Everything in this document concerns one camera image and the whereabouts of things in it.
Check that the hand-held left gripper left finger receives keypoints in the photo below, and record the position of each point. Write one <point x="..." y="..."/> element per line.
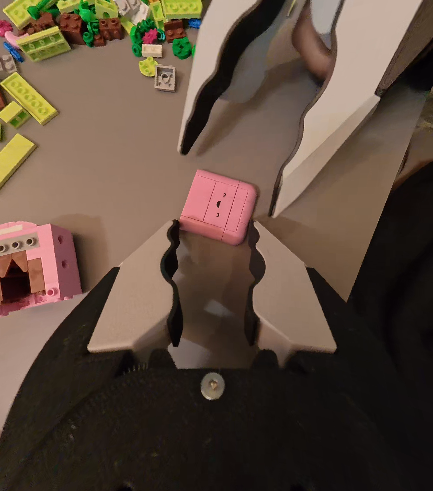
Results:
<point x="132" y="303"/>

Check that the pink toy brick box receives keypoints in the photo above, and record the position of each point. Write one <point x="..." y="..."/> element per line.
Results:
<point x="59" y="261"/>

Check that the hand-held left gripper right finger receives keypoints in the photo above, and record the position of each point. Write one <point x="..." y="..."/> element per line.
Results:
<point x="293" y="303"/>

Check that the pile of toy bricks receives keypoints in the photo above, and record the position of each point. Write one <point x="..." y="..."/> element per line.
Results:
<point x="44" y="44"/>

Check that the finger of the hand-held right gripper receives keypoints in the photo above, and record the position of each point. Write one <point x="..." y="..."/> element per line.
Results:
<point x="354" y="76"/>
<point x="209" y="46"/>

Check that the pink brick face panel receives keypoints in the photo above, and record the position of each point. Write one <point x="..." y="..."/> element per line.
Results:
<point x="201" y="199"/>

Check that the person's right hand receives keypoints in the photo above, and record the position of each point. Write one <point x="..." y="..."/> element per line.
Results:
<point x="312" y="53"/>

